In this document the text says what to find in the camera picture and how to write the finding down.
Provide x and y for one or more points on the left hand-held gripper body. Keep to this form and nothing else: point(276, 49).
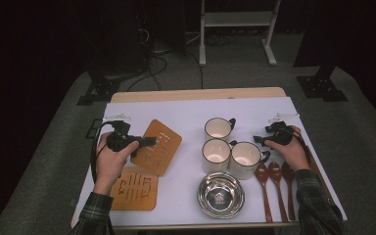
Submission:
point(120, 140)

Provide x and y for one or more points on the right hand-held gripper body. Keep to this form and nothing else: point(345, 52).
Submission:
point(282, 135)

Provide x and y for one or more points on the square wooden coaster cutout pattern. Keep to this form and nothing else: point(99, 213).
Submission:
point(168, 143)
point(143, 202)

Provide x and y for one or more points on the bundle of brown chopsticks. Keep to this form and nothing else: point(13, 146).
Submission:
point(310, 156)

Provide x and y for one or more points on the reddish brown wooden spoon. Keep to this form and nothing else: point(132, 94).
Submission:
point(288, 173)
point(274, 171)
point(261, 173)

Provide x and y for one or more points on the cream ribbed mug black rim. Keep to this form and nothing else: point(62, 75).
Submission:
point(218, 128)
point(216, 155)
point(244, 158)

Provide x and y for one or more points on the steel bowl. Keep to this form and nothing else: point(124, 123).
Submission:
point(220, 196)

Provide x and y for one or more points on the person's right hand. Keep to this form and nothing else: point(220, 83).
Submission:
point(292, 156)

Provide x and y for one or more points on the person's left hand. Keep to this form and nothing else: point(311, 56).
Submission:
point(109, 166)

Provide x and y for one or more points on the white table mat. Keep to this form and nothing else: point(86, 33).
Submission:
point(189, 111)

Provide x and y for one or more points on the black stand base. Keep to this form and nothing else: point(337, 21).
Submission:
point(99, 88)
point(321, 88)

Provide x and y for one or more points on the white metal stand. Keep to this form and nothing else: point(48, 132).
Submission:
point(238, 18)

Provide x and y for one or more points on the black floor frame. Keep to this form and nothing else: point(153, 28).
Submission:
point(94, 129)

